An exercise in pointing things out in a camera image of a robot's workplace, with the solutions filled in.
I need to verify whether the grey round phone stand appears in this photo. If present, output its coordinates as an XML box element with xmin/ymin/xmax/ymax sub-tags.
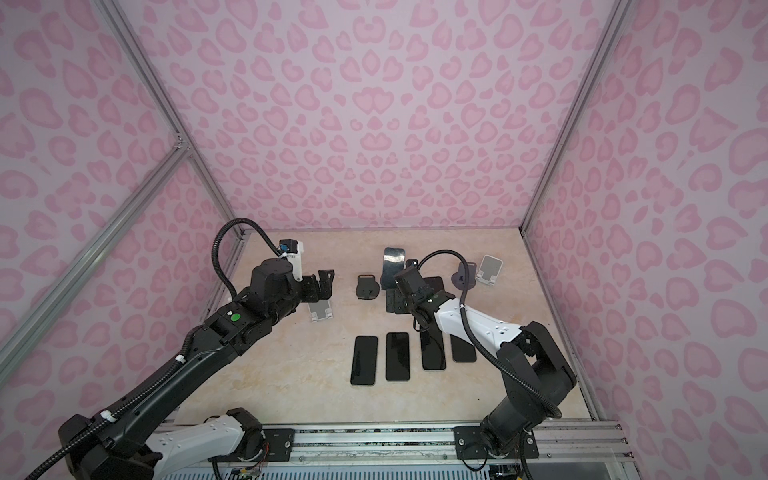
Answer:
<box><xmin>451</xmin><ymin>262</ymin><xmax>477</xmax><ymax>290</ymax></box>

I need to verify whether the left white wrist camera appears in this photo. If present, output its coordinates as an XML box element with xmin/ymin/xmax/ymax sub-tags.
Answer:
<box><xmin>279</xmin><ymin>239</ymin><xmax>304</xmax><ymax>282</ymax></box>

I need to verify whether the silver stand near left arm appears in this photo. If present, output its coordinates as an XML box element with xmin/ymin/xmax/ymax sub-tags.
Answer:
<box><xmin>308</xmin><ymin>300</ymin><xmax>334</xmax><ymax>322</ymax></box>

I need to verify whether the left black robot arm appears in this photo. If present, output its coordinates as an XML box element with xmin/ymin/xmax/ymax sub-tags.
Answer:
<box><xmin>29</xmin><ymin>258</ymin><xmax>335</xmax><ymax>479</ymax></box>

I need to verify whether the black round phone stand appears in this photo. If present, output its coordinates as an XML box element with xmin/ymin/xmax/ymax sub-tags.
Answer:
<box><xmin>355</xmin><ymin>274</ymin><xmax>380</xmax><ymax>301</ymax></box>

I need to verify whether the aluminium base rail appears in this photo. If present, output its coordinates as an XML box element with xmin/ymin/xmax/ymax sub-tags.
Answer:
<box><xmin>155</xmin><ymin>419</ymin><xmax>640</xmax><ymax>480</ymax></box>

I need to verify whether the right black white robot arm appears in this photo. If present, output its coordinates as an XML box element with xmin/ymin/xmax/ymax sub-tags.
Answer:
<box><xmin>394</xmin><ymin>266</ymin><xmax>577</xmax><ymax>462</ymax></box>

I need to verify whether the white folding phone stand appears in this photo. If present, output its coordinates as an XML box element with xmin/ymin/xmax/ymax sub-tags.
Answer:
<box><xmin>476</xmin><ymin>255</ymin><xmax>503</xmax><ymax>286</ymax></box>

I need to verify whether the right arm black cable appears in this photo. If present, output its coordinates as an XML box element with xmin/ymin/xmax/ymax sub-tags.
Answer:
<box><xmin>416</xmin><ymin>248</ymin><xmax>563</xmax><ymax>420</ymax></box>

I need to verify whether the black phone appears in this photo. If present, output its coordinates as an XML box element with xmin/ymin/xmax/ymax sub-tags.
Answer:
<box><xmin>380</xmin><ymin>247</ymin><xmax>406</xmax><ymax>290</ymax></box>
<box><xmin>350</xmin><ymin>336</ymin><xmax>379</xmax><ymax>386</ymax></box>
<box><xmin>424</xmin><ymin>276</ymin><xmax>445</xmax><ymax>293</ymax></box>
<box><xmin>450</xmin><ymin>335</ymin><xmax>477</xmax><ymax>363</ymax></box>
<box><xmin>420</xmin><ymin>329</ymin><xmax>446</xmax><ymax>371</ymax></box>

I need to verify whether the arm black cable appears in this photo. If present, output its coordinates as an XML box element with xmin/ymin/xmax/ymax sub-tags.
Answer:
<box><xmin>416</xmin><ymin>248</ymin><xmax>563</xmax><ymax>420</ymax></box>
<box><xmin>210</xmin><ymin>217</ymin><xmax>283</xmax><ymax>299</ymax></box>

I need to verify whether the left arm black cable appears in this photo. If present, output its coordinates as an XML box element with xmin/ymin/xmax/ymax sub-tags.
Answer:
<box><xmin>210</xmin><ymin>217</ymin><xmax>283</xmax><ymax>299</ymax></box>

